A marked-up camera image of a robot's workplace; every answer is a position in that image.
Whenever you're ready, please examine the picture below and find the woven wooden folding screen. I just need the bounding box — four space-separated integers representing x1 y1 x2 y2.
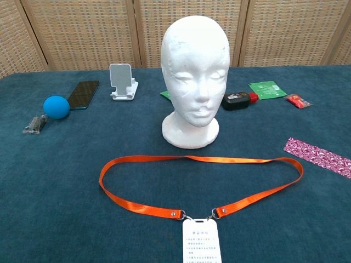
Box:
0 0 351 79

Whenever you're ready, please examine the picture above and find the white foam mannequin head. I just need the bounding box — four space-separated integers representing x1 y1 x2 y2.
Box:
161 15 230 150

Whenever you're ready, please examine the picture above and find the orange lanyard strap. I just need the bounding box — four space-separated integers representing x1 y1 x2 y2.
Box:
99 155 304 221

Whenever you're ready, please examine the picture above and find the black ink bottle red cap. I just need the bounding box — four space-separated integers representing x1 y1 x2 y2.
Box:
221 92 259 111

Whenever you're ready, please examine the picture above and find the blue ball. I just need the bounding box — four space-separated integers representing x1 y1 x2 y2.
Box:
43 95 71 120

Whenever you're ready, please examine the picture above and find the teal tablecloth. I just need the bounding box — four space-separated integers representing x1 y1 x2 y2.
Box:
0 64 351 263

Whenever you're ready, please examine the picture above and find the white phone stand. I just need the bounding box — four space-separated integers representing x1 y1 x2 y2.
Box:
109 63 139 102

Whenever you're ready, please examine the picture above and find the purple patterned strip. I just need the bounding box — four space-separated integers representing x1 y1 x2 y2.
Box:
283 136 351 179

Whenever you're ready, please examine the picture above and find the black smartphone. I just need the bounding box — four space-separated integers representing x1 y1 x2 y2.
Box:
67 80 100 110

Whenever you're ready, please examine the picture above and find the white ID badge card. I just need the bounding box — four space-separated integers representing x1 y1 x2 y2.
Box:
182 216 222 263

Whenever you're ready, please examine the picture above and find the red candy wrapper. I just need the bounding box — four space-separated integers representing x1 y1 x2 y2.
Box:
284 93 313 110

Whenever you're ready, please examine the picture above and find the large green foil packet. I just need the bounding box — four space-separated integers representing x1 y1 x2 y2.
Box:
248 80 286 100

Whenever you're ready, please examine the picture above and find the clear acrylic block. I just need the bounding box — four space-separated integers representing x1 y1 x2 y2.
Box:
22 115 49 135

